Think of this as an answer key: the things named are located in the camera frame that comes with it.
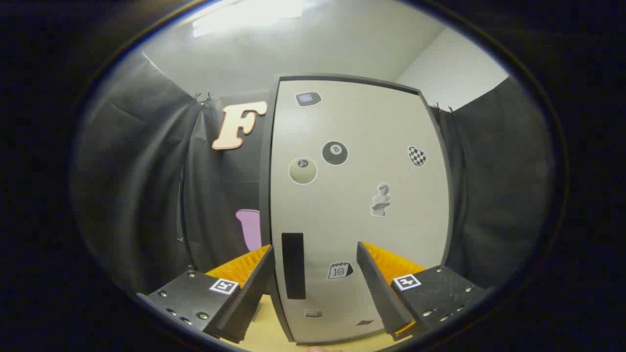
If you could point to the grey cabinet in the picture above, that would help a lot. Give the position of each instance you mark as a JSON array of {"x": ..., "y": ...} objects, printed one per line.
[{"x": 265, "y": 195}]

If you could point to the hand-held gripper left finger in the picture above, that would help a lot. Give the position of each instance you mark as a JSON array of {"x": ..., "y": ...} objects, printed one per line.
[{"x": 249, "y": 298}]

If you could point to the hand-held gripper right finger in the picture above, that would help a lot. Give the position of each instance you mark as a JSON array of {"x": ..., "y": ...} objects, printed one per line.
[{"x": 379, "y": 293}]

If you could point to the black backdrop cloth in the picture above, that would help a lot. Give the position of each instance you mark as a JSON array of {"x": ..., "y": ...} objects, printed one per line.
[{"x": 137, "y": 186}]

